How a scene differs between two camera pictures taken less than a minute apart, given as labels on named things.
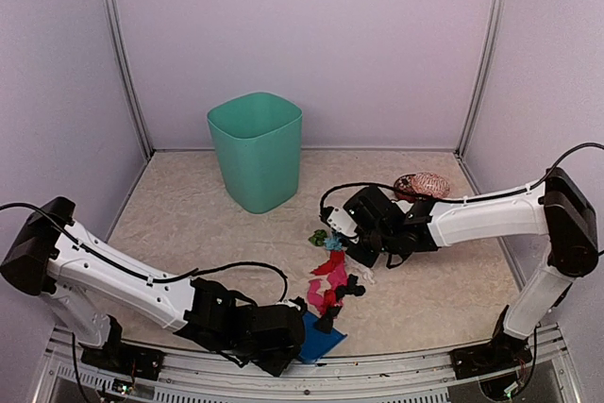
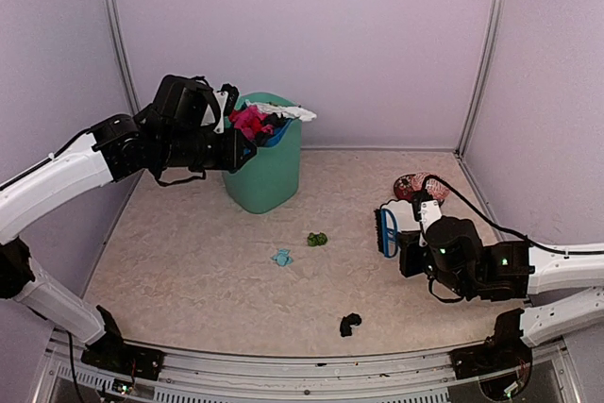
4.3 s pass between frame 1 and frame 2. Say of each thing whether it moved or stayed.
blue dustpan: moved
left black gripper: moved
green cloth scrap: stayed
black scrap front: moved
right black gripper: moved
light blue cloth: moved
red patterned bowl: stayed
